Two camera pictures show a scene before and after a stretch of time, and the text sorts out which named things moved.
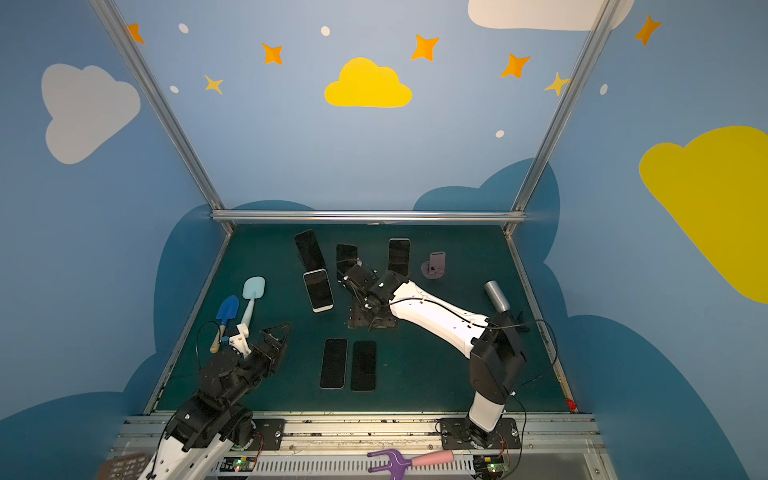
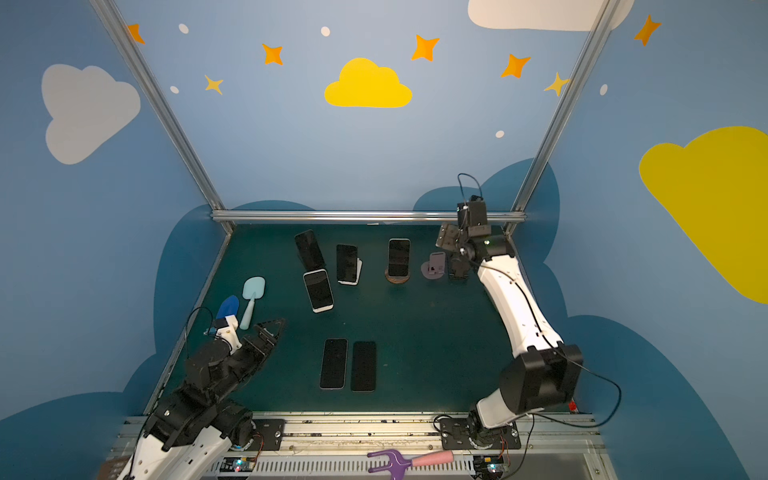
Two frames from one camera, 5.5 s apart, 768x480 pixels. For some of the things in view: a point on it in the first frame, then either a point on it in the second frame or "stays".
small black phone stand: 362,317 → 458,270
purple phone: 334,362 stays
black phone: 363,368 stays
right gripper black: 360,285 → 458,264
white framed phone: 318,287 stays
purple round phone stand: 434,268 stays
